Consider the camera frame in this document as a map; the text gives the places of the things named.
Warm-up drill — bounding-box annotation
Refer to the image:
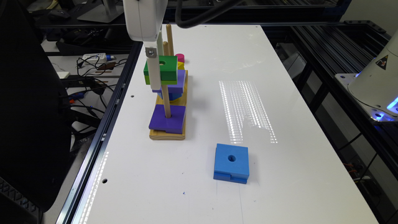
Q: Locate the monitor stand silver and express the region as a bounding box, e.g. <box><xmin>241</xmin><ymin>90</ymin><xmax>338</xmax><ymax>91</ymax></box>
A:
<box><xmin>77</xmin><ymin>0</ymin><xmax>124</xmax><ymax>23</ymax></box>

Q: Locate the middle wooden peg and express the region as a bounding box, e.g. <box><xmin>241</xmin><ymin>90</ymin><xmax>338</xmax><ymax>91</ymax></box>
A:
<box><xmin>163</xmin><ymin>41</ymin><xmax>170</xmax><ymax>56</ymax></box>

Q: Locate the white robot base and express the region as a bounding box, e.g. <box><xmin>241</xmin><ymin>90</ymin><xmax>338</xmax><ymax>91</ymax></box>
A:
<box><xmin>335</xmin><ymin>34</ymin><xmax>397</xmax><ymax>122</ymax></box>

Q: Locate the black office chair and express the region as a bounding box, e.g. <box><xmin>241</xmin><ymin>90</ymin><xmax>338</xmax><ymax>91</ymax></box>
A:
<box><xmin>1</xmin><ymin>1</ymin><xmax>71</xmax><ymax>223</ymax></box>

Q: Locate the rear wooden peg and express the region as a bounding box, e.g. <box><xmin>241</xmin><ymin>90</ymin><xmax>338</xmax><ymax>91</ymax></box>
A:
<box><xmin>166</xmin><ymin>24</ymin><xmax>175</xmax><ymax>56</ymax></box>

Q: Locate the dark purple square block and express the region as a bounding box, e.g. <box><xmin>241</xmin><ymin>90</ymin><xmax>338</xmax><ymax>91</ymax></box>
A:
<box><xmin>149</xmin><ymin>105</ymin><xmax>186</xmax><ymax>134</ymax></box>

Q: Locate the white power strip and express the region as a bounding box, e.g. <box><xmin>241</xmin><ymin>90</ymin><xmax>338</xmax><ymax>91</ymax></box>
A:
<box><xmin>82</xmin><ymin>53</ymin><xmax>116</xmax><ymax>63</ymax></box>

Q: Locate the yellow block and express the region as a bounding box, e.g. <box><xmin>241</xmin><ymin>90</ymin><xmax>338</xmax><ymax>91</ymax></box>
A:
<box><xmin>178</xmin><ymin>62</ymin><xmax>185</xmax><ymax>70</ymax></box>

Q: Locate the wooden peg board base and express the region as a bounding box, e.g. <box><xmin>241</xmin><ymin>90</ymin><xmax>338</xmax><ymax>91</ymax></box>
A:
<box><xmin>149</xmin><ymin>71</ymin><xmax>188</xmax><ymax>140</ymax></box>

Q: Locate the light purple square block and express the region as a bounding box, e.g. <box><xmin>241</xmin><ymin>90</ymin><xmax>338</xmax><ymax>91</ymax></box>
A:
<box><xmin>167</xmin><ymin>70</ymin><xmax>185</xmax><ymax>93</ymax></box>

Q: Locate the pink round block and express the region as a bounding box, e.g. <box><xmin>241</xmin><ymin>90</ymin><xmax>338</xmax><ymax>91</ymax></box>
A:
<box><xmin>175</xmin><ymin>54</ymin><xmax>185</xmax><ymax>63</ymax></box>

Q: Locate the wooden peg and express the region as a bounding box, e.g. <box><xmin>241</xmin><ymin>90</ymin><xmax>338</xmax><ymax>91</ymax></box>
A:
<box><xmin>163</xmin><ymin>41</ymin><xmax>170</xmax><ymax>56</ymax></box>
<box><xmin>166</xmin><ymin>24</ymin><xmax>175</xmax><ymax>56</ymax></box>
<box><xmin>161</xmin><ymin>85</ymin><xmax>172</xmax><ymax>118</ymax></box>

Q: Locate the blue square block with hole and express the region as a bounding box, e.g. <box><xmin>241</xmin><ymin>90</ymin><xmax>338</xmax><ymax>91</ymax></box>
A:
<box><xmin>213</xmin><ymin>144</ymin><xmax>249</xmax><ymax>184</ymax></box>

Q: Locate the front wooden peg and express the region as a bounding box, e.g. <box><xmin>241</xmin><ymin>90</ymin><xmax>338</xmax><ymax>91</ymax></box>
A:
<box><xmin>161</xmin><ymin>85</ymin><xmax>172</xmax><ymax>118</ymax></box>

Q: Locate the blue block under purple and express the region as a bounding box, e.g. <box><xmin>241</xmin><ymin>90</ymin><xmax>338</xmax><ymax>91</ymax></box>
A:
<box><xmin>158</xmin><ymin>93</ymin><xmax>182</xmax><ymax>101</ymax></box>

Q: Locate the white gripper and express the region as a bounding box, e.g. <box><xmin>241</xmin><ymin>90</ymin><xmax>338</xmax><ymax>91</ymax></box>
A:
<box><xmin>123</xmin><ymin>0</ymin><xmax>168</xmax><ymax>90</ymax></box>

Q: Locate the green square block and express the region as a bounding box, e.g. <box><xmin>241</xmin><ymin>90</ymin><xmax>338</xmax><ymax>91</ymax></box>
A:
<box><xmin>159</xmin><ymin>55</ymin><xmax>178</xmax><ymax>85</ymax></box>

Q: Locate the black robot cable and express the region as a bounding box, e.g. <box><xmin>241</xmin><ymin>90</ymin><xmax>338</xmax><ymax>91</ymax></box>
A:
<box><xmin>175</xmin><ymin>0</ymin><xmax>246</xmax><ymax>29</ymax></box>

